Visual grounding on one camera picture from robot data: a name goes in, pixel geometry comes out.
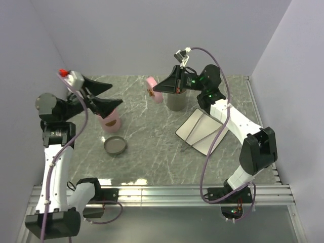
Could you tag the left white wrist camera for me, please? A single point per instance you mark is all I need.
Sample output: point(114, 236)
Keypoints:
point(73, 78)

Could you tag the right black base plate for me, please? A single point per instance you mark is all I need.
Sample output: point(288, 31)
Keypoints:
point(223, 195)

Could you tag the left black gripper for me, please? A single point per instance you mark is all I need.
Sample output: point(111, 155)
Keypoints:
point(104, 107)

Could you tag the aluminium frame rail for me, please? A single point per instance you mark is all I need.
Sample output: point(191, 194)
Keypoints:
point(189, 196)

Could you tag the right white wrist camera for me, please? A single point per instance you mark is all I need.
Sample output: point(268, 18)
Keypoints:
point(182, 56)

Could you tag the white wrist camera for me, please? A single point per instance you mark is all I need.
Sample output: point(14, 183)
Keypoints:
point(73, 78)
point(182, 56)

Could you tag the metal food tongs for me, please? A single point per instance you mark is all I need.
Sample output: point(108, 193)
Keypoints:
point(200, 134)

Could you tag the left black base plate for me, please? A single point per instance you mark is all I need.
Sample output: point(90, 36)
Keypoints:
point(105, 196)

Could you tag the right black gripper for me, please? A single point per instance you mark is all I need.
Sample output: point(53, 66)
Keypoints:
point(171, 84)

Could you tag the pink round lid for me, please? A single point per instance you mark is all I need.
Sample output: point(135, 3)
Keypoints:
point(157, 97)

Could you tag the grey round lid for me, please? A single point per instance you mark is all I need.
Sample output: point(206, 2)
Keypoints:
point(115, 145)

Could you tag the tall grey cylinder container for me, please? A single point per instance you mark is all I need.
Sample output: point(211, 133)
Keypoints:
point(177, 102)

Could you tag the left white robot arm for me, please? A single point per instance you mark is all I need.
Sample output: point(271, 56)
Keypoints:
point(58, 215)

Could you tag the pink cup container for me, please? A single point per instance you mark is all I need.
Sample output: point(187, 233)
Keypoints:
point(112, 123)

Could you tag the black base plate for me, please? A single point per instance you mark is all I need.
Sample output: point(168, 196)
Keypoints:
point(223, 195)
point(105, 196)

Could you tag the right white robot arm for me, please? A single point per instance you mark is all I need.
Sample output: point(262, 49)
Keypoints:
point(258, 144)

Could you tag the white square plate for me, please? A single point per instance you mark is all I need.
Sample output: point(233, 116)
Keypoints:
point(202, 131)

